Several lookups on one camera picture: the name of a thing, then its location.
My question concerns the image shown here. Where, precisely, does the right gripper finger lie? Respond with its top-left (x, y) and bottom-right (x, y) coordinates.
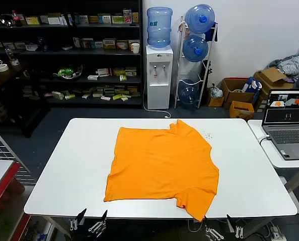
top-left (226, 213), bottom-right (244, 238)
top-left (203, 214), bottom-right (225, 241)

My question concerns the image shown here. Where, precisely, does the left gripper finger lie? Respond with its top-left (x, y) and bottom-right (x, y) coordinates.
top-left (88, 209), bottom-right (108, 237)
top-left (69, 208), bottom-right (87, 231)

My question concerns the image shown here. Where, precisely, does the orange t-shirt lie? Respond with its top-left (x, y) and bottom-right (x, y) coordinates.
top-left (103, 119), bottom-right (220, 223)

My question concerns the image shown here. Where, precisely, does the white power strip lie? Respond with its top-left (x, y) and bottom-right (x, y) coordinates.
top-left (267, 222), bottom-right (282, 239)

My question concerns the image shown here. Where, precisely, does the red framed white table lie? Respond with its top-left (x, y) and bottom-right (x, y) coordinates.
top-left (0, 159), bottom-right (31, 241)

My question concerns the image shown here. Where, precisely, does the grey laptop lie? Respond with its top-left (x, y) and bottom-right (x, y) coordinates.
top-left (261, 88), bottom-right (299, 161)

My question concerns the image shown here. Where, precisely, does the small orange cardboard box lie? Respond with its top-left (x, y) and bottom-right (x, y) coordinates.
top-left (229, 100), bottom-right (255, 121)

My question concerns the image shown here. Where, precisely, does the small yellow cardboard box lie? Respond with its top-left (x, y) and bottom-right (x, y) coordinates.
top-left (207, 87), bottom-right (225, 107)

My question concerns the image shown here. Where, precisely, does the large brown cardboard box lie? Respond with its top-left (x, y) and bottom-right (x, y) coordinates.
top-left (221, 77), bottom-right (256, 110)

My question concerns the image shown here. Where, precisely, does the blue water jug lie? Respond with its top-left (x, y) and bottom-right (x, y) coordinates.
top-left (177, 79), bottom-right (200, 109)
top-left (182, 34), bottom-right (209, 63)
top-left (184, 4), bottom-right (215, 35)
top-left (146, 7), bottom-right (173, 50)

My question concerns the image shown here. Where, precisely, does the white plastic bag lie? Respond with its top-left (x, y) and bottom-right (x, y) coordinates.
top-left (209, 84), bottom-right (223, 98)

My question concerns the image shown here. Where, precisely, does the blue and white bag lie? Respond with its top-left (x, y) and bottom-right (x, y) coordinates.
top-left (241, 76), bottom-right (263, 95)

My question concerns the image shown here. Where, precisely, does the dark bowl with green items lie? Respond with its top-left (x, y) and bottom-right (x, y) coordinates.
top-left (53, 64), bottom-right (84, 80)

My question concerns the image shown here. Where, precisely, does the white and red medicine box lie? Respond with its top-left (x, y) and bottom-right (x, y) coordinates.
top-left (97, 67), bottom-right (112, 77)

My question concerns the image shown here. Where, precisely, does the white water dispenser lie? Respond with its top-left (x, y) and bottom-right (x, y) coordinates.
top-left (145, 44), bottom-right (174, 110)

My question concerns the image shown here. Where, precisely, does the black stand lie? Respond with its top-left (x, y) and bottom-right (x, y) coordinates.
top-left (201, 60), bottom-right (213, 88)

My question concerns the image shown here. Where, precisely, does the brown wooden table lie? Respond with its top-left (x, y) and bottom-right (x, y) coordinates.
top-left (0, 60), bottom-right (34, 139)

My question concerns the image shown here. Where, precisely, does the black shelving unit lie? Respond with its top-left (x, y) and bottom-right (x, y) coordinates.
top-left (0, 0), bottom-right (144, 110)

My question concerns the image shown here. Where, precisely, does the cola bottle red cap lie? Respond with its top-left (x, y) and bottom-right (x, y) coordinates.
top-left (11, 10), bottom-right (23, 27)

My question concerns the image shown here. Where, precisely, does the white wire grid panel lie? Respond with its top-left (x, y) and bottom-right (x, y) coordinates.
top-left (0, 122), bottom-right (31, 174)

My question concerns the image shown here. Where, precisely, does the white dispenser power cable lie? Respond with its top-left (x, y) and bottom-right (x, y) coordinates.
top-left (142, 82), bottom-right (172, 118)

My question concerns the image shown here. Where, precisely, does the white wire jug rack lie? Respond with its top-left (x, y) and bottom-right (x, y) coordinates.
top-left (174, 16), bottom-right (219, 110)

